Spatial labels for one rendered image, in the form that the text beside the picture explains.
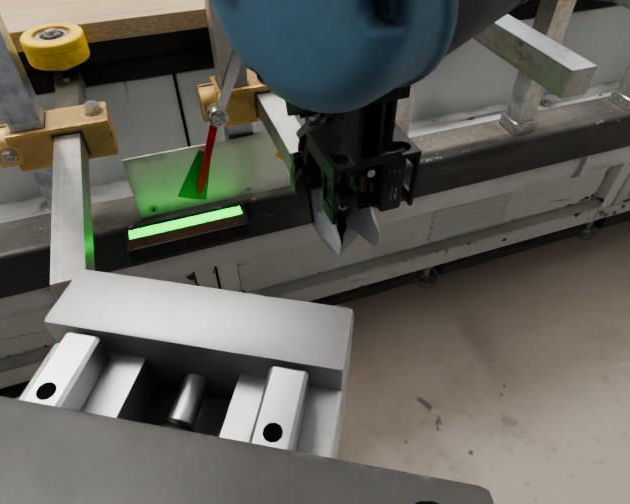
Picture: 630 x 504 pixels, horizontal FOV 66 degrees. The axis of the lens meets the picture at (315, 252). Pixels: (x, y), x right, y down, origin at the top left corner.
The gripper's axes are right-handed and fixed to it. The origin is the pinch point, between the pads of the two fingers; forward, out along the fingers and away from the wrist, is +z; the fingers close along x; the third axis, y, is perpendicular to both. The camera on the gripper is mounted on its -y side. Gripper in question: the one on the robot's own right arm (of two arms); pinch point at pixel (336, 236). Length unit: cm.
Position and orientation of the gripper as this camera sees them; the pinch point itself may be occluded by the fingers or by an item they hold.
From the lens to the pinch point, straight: 49.7
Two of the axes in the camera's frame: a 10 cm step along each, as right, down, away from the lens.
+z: 0.1, 7.1, 7.1
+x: 9.4, -2.5, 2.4
